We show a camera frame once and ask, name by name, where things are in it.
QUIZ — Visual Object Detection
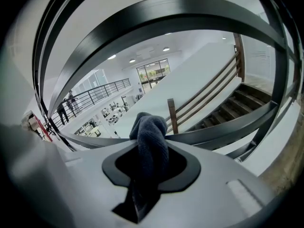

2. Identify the white work table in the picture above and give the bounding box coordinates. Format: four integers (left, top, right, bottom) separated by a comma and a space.
73, 101, 131, 138

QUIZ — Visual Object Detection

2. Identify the dark wooden handrail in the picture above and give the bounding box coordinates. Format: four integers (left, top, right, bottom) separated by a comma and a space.
32, 0, 304, 163

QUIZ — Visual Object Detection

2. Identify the large window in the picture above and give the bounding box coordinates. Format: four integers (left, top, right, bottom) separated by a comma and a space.
136, 58, 171, 90

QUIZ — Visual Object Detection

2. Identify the dark staircase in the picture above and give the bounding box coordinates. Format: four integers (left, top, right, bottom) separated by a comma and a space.
190, 82, 273, 133

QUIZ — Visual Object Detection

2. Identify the red top table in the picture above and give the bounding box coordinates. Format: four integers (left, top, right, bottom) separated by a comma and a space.
20, 110, 55, 143

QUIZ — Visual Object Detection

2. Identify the dark blue cloth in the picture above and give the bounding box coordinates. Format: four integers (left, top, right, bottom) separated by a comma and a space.
113, 112, 170, 224

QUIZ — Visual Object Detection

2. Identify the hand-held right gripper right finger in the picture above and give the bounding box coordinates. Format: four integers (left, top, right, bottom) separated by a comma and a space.
139, 139, 287, 228

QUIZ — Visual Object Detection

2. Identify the black metal balcony railing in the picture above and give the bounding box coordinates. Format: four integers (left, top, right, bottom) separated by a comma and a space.
48, 78, 131, 128

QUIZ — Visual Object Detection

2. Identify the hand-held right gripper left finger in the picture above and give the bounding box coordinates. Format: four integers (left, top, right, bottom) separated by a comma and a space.
57, 139, 143, 228

